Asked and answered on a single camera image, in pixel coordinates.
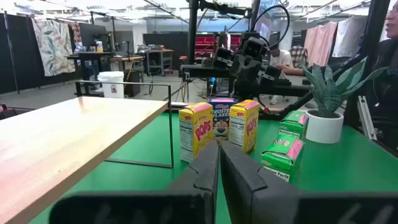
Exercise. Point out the pink hanging cloth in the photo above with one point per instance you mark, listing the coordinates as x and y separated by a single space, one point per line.
320 42

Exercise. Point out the wooden shelf black metal frame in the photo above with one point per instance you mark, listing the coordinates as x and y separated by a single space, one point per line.
62 140

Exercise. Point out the black floor box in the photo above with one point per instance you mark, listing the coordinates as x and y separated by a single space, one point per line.
133 82

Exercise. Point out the yellow Corn Pops cereal box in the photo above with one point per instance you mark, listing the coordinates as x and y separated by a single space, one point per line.
244 124
196 130

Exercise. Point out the yellow white bottle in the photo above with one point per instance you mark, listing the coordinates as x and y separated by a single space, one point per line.
99 46

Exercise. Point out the green Apple Jacks cereal box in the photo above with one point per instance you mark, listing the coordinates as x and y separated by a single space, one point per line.
292 123
281 155

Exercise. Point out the black room divider panel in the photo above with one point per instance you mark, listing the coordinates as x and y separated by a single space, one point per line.
15 53

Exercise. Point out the leaf print hanging cloth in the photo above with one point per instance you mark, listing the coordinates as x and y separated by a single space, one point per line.
54 46

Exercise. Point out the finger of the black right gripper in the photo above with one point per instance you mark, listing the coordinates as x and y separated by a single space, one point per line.
223 58
269 74

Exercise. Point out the person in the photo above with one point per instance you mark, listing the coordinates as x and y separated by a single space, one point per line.
298 55
283 59
388 49

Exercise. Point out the grey metal workbench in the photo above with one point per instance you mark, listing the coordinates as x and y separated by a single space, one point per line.
160 50

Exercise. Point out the blue Frosted Flakes cereal box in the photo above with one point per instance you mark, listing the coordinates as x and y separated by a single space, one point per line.
221 116

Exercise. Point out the white hanging cloth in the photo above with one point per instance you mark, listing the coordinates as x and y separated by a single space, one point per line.
348 35

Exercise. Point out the silver aluminium bar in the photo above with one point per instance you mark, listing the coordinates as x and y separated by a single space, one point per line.
365 118

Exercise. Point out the red storage rack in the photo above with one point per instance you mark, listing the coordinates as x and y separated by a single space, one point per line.
214 43

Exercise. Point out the green table mat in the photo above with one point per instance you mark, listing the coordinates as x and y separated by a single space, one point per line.
342 168

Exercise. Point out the white plastic bucket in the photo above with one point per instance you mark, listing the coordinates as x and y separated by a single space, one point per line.
110 84

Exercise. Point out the potted snake plant white pot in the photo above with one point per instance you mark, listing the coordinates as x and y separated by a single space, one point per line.
323 130

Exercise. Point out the black desk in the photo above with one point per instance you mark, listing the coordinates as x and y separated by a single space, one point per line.
90 55

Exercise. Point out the wooden desk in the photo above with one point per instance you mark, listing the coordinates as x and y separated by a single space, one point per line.
127 58

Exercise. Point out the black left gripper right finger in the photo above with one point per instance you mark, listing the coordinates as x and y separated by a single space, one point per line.
264 202

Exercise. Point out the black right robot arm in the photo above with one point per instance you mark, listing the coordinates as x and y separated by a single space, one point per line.
280 88

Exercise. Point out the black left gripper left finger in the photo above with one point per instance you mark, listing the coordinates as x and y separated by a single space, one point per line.
186 205

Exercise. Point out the black computer monitor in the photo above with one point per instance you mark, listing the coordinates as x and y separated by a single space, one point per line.
93 35

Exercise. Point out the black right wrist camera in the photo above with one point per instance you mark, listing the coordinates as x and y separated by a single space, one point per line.
255 48

